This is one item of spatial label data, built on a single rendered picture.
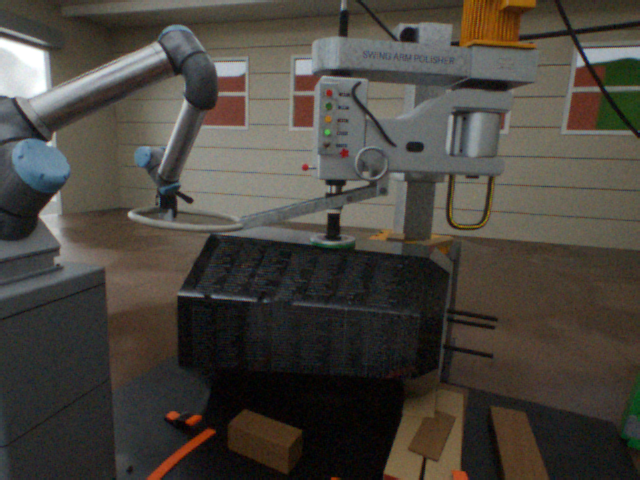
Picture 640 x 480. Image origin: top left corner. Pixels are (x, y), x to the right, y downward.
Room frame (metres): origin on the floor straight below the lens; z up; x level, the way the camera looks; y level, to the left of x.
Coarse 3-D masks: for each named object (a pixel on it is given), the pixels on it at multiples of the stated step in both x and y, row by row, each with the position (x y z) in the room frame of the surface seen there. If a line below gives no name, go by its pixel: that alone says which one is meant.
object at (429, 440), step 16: (416, 400) 1.62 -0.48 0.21; (432, 400) 1.63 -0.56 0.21; (416, 416) 1.52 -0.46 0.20; (432, 416) 1.51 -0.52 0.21; (448, 416) 1.52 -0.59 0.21; (416, 432) 1.41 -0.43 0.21; (432, 432) 1.41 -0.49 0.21; (448, 432) 1.42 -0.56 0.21; (416, 448) 1.32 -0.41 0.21; (432, 448) 1.32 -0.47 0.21
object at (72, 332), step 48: (0, 288) 1.09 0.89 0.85; (48, 288) 1.15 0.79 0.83; (96, 288) 1.31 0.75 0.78; (0, 336) 1.00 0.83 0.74; (48, 336) 1.13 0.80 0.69; (96, 336) 1.30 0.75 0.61; (0, 384) 0.99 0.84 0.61; (48, 384) 1.12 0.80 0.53; (96, 384) 1.29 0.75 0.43; (0, 432) 0.98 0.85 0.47; (48, 432) 1.11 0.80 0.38; (96, 432) 1.28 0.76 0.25
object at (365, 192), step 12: (348, 192) 1.79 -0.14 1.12; (360, 192) 1.79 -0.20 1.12; (372, 192) 1.80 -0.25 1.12; (384, 192) 1.77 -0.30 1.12; (300, 204) 1.86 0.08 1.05; (312, 204) 1.76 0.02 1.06; (324, 204) 1.76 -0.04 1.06; (336, 204) 1.77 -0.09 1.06; (240, 216) 1.82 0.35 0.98; (252, 216) 1.73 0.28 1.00; (264, 216) 1.73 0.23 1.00; (276, 216) 1.73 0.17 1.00; (288, 216) 1.74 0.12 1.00
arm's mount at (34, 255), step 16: (0, 240) 1.16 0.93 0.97; (16, 240) 1.20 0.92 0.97; (32, 240) 1.24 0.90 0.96; (48, 240) 1.29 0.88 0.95; (0, 256) 1.12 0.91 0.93; (16, 256) 1.16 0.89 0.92; (32, 256) 1.22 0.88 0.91; (48, 256) 1.27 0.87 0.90; (0, 272) 1.12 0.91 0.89; (16, 272) 1.16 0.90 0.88; (32, 272) 1.21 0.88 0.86
